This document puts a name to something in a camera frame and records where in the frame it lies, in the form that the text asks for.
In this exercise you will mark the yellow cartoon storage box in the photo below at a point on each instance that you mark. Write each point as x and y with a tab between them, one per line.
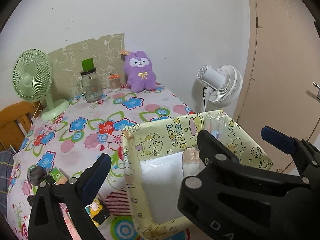
172	135

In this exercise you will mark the toothpick jar orange lid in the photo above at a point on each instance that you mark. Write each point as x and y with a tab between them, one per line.
114	82

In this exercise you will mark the glass mason jar mug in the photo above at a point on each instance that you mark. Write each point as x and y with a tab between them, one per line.
90	84

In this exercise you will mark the green patterned cardboard sheet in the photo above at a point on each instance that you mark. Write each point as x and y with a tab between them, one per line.
66	63

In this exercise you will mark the green tissue pack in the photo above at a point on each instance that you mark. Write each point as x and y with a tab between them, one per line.
57	176

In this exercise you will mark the grey sock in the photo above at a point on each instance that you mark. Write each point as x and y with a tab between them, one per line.
36	175

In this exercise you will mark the purple plush bunny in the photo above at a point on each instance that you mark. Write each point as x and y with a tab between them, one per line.
138	68

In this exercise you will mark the cartoon animal tissue pack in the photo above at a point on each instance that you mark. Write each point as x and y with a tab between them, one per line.
98	212

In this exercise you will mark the plaid grey blanket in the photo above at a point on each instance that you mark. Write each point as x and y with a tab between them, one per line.
7	161

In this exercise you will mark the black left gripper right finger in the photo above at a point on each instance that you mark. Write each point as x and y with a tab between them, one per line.
304	154

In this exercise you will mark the floral tablecloth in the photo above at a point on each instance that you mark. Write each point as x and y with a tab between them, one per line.
73	141

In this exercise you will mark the beige door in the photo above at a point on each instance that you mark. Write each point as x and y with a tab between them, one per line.
282	64

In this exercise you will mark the white standing fan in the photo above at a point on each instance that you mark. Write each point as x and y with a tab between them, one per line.
223	85

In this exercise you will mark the green cup on jar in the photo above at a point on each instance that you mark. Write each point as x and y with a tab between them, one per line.
87	65

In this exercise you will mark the green desk fan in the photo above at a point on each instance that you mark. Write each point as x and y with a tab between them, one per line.
32	78

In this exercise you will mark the door handle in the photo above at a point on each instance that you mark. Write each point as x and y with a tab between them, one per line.
318	87

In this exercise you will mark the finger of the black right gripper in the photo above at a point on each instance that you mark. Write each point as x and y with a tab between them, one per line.
214	154
233	201

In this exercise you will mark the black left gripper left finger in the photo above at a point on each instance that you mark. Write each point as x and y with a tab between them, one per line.
46	220

